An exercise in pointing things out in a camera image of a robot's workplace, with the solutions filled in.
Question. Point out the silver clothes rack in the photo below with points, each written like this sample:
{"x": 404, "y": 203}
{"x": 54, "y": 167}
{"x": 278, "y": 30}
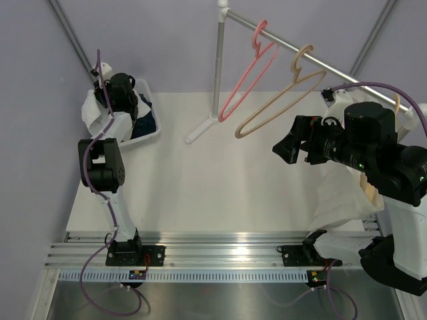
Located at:
{"x": 224, "y": 13}

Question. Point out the dark blue denim skirt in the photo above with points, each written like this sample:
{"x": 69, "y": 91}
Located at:
{"x": 146, "y": 124}

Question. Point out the aluminium mounting rail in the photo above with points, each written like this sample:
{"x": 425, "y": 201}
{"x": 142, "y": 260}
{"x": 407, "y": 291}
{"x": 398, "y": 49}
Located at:
{"x": 183, "y": 249}

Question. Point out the white satin garment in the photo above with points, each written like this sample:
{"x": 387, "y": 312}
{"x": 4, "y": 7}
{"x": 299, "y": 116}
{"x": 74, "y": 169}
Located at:
{"x": 93, "y": 113}

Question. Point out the cream white garment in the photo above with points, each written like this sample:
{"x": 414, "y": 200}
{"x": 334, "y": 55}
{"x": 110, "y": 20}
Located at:
{"x": 344, "y": 195}

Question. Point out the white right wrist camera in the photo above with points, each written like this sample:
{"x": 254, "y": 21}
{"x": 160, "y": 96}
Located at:
{"x": 337, "y": 102}

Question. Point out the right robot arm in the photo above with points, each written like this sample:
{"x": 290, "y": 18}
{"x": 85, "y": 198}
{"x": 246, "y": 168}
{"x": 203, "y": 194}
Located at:
{"x": 366, "y": 141}

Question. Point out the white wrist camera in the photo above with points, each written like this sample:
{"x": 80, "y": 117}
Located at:
{"x": 337, "y": 102}
{"x": 103, "y": 70}

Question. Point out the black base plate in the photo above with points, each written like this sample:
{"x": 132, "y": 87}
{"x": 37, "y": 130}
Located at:
{"x": 301, "y": 256}
{"x": 151, "y": 255}

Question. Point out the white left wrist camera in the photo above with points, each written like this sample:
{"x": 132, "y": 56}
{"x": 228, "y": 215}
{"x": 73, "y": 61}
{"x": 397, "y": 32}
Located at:
{"x": 103, "y": 70}

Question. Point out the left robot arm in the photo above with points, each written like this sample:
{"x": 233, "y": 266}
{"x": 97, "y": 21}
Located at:
{"x": 101, "y": 164}

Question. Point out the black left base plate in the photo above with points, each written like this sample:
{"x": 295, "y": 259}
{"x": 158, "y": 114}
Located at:
{"x": 151, "y": 255}

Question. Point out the white slotted cable duct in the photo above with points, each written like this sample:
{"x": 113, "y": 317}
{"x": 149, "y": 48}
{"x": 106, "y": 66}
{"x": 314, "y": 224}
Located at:
{"x": 185, "y": 276}

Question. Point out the white plastic basket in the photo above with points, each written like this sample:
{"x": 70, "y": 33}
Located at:
{"x": 142, "y": 87}

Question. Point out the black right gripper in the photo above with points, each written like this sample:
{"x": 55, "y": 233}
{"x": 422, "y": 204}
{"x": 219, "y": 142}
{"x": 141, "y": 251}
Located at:
{"x": 312, "y": 131}

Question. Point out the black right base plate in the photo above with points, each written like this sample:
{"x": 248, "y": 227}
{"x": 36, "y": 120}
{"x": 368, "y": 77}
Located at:
{"x": 301, "y": 256}

